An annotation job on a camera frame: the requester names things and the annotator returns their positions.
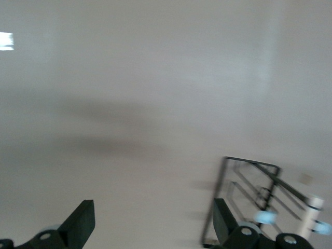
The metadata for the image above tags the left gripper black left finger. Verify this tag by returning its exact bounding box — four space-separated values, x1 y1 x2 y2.
0 199 95 249

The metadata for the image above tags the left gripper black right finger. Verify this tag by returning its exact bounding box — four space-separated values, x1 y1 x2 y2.
212 198 314 249

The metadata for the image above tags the black wire cup holder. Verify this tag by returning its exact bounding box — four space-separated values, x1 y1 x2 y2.
201 156 332 247

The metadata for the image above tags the small square tape mark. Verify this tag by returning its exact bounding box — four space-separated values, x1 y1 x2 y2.
300 173 314 185

